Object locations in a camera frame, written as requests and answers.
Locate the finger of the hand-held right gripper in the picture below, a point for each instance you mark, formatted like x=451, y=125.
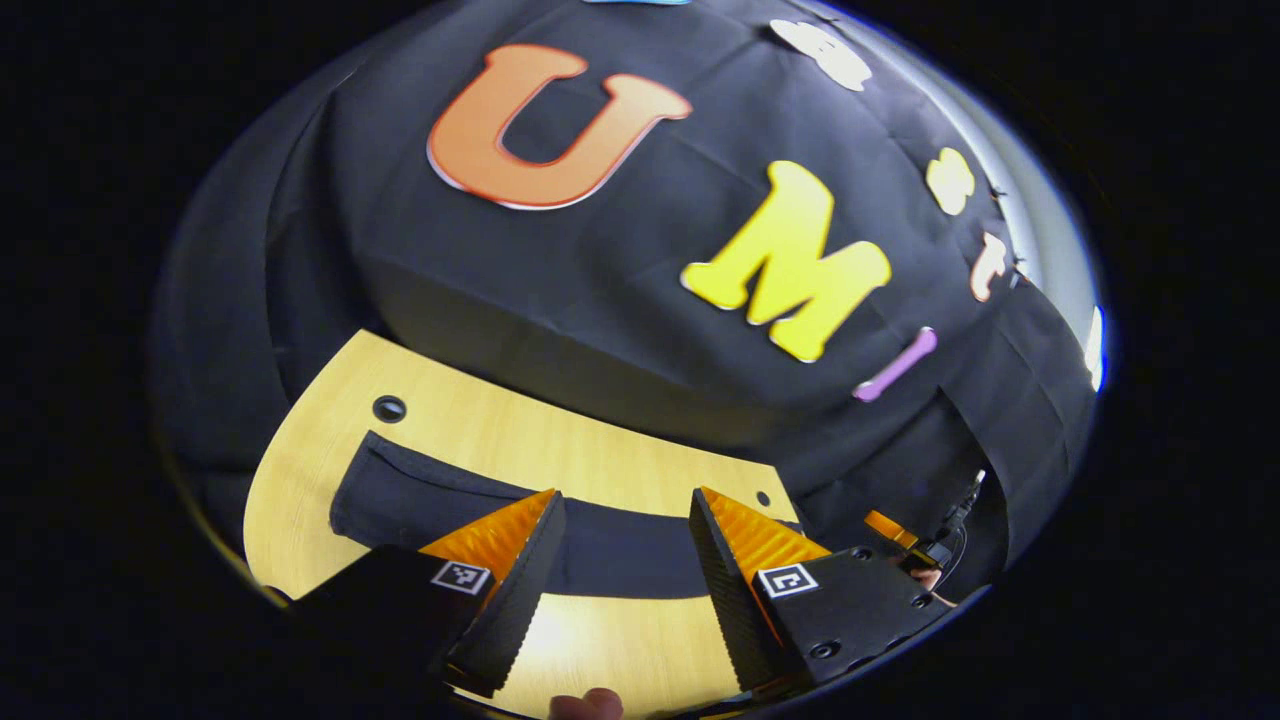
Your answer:
x=892, y=530

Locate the black backdrop cloth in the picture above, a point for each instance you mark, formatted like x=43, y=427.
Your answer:
x=600, y=280

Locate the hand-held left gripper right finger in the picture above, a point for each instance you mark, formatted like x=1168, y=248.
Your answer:
x=735, y=610

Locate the dark blue jeans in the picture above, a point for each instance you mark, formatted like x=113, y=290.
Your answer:
x=620, y=550

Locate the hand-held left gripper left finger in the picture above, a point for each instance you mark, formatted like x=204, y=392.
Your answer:
x=515, y=600

